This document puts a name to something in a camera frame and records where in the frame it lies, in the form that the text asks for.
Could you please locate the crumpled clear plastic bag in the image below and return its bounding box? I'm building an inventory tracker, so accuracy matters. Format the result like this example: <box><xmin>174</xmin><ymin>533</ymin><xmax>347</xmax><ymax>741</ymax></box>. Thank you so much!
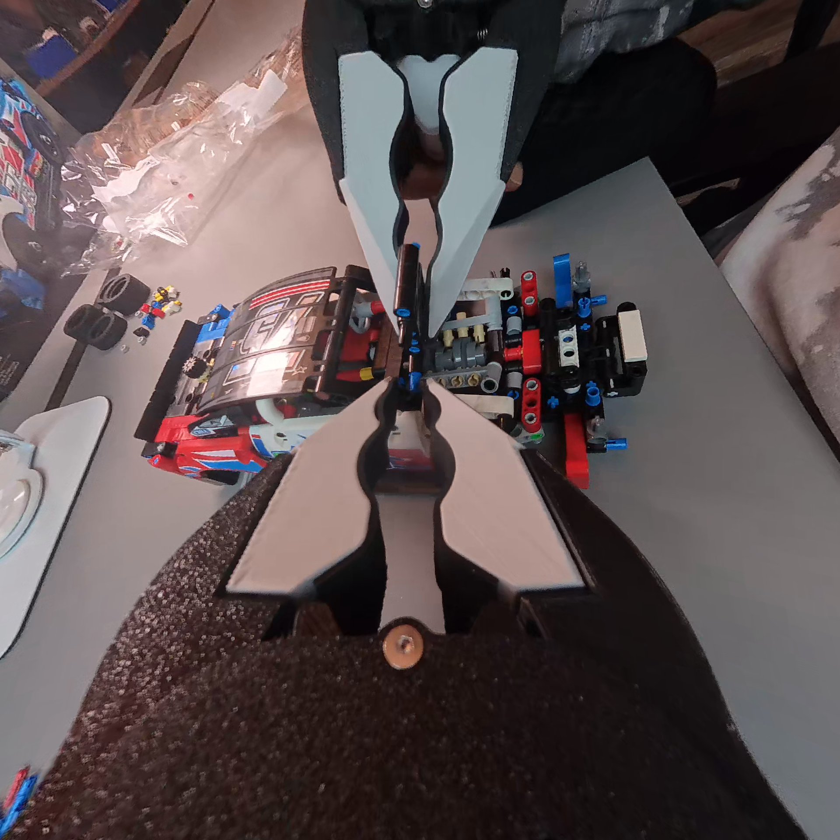
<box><xmin>59</xmin><ymin>33</ymin><xmax>316</xmax><ymax>277</ymax></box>

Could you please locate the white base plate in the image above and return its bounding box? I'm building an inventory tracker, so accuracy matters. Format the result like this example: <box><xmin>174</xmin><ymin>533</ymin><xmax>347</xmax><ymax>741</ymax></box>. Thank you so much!
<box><xmin>0</xmin><ymin>395</ymin><xmax>112</xmax><ymax>657</ymax></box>

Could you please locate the pile of small toy pins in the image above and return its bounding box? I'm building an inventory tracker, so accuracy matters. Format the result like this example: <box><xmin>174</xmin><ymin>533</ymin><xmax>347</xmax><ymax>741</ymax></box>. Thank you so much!
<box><xmin>0</xmin><ymin>764</ymin><xmax>42</xmax><ymax>818</ymax></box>

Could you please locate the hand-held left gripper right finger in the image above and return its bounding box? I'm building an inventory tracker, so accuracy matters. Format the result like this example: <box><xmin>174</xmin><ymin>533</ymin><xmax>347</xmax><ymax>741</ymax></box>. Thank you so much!
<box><xmin>423</xmin><ymin>379</ymin><xmax>586</xmax><ymax>636</ymax></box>

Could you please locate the white stand bracket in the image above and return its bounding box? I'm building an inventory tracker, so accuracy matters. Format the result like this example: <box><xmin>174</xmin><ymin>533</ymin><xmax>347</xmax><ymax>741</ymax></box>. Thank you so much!
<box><xmin>0</xmin><ymin>430</ymin><xmax>46</xmax><ymax>562</ymax></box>

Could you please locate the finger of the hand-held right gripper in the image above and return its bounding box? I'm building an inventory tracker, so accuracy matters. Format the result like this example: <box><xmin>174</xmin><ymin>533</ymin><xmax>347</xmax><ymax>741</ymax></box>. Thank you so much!
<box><xmin>422</xmin><ymin>47</ymin><xmax>521</xmax><ymax>337</ymax></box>
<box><xmin>338</xmin><ymin>51</ymin><xmax>412</xmax><ymax>331</ymax></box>

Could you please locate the toy brick race car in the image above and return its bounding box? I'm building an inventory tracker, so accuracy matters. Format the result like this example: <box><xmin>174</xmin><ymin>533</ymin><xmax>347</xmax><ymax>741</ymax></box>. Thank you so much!
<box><xmin>134</xmin><ymin>252</ymin><xmax>651</xmax><ymax>490</ymax></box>

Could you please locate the black toy tire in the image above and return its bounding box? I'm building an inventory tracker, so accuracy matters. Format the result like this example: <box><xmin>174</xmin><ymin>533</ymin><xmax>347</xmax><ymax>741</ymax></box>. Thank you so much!
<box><xmin>100</xmin><ymin>274</ymin><xmax>155</xmax><ymax>312</ymax></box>
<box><xmin>66</xmin><ymin>303</ymin><xmax>129</xmax><ymax>355</ymax></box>

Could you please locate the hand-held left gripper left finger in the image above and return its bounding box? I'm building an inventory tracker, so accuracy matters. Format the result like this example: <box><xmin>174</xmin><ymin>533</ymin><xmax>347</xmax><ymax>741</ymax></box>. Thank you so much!
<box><xmin>226</xmin><ymin>379</ymin><xmax>400</xmax><ymax>636</ymax></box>

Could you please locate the person's right hand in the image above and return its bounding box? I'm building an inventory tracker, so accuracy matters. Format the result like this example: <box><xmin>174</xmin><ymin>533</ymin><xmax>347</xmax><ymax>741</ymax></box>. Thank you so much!
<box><xmin>392</xmin><ymin>128</ymin><xmax>452</xmax><ymax>201</ymax></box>

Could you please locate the person's black clothing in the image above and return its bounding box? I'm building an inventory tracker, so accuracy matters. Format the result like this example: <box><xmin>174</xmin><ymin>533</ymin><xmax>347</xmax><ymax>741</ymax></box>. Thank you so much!
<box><xmin>492</xmin><ymin>36</ymin><xmax>719</xmax><ymax>227</ymax></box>

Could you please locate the toy car packaging box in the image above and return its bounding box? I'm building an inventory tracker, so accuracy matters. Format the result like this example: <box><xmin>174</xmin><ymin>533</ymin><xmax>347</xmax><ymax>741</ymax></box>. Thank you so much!
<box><xmin>0</xmin><ymin>75</ymin><xmax>86</xmax><ymax>401</ymax></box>

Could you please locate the black toy beam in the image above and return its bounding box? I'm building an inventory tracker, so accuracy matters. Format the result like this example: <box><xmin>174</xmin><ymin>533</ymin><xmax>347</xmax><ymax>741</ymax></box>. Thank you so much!
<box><xmin>392</xmin><ymin>243</ymin><xmax>422</xmax><ymax>319</ymax></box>

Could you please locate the pile of assorted toy pieces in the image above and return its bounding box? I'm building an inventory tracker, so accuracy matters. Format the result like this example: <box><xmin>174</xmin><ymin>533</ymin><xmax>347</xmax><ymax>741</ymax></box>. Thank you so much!
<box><xmin>134</xmin><ymin>283</ymin><xmax>185</xmax><ymax>343</ymax></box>

